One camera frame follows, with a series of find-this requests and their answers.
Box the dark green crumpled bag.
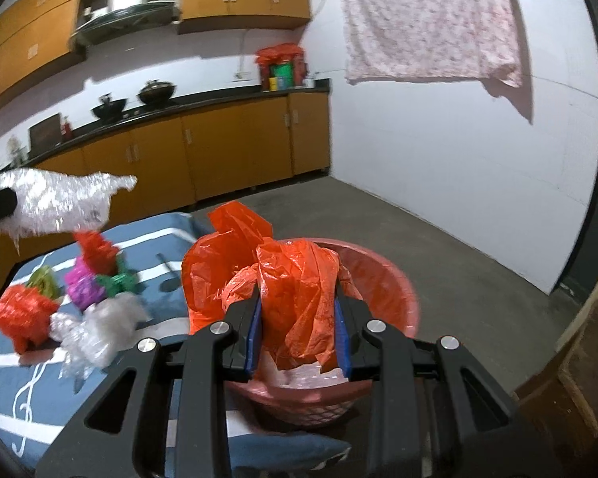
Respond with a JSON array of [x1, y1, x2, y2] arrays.
[[97, 259, 139, 297]]

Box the black open wok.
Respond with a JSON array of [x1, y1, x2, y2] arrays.
[[90, 94, 129, 121]]

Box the small red crumpled bag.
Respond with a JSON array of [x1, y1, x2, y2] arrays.
[[75, 230, 120, 276]]

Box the dark cutting board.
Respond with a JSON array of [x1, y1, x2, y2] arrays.
[[28, 114, 63, 153]]

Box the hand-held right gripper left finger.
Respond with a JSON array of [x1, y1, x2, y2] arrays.
[[35, 284, 265, 478]]

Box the pink floral hanging cloth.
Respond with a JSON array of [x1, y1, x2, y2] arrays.
[[338, 0, 529, 88]]

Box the pink plastic basket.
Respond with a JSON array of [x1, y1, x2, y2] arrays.
[[224, 239, 422, 429]]

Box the magenta crumpled plastic bag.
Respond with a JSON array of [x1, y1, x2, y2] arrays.
[[64, 256, 105, 310]]

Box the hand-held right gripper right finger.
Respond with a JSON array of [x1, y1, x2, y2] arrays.
[[333, 291, 564, 478]]

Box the white wall cable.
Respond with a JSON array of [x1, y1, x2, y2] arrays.
[[238, 30, 252, 74]]

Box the clear plastic bag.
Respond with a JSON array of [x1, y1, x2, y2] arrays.
[[0, 169, 139, 255]]

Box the black wok with lid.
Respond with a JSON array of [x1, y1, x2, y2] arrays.
[[138, 80, 176, 105]]

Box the green box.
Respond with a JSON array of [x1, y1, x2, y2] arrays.
[[270, 62, 294, 89]]

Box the black kitchen countertop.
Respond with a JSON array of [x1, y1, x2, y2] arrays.
[[20, 80, 330, 170]]

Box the green paw print bag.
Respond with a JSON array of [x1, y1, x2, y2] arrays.
[[24, 265, 63, 302]]

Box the wooden base cabinets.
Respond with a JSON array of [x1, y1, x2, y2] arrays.
[[0, 92, 332, 225]]

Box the blue music note tablecloth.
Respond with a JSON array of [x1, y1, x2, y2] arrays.
[[0, 212, 352, 478]]

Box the clear crumpled plastic wrap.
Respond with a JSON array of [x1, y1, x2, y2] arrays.
[[50, 293, 150, 379]]

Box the wooden crate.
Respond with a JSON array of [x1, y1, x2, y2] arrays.
[[513, 299, 598, 439]]

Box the red bag on boxes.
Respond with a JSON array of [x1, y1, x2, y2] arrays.
[[256, 43, 305, 91]]

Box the large red plastic bag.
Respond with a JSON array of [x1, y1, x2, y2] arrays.
[[182, 200, 352, 374]]

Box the steel range hood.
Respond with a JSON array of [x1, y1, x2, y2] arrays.
[[70, 0, 183, 51]]

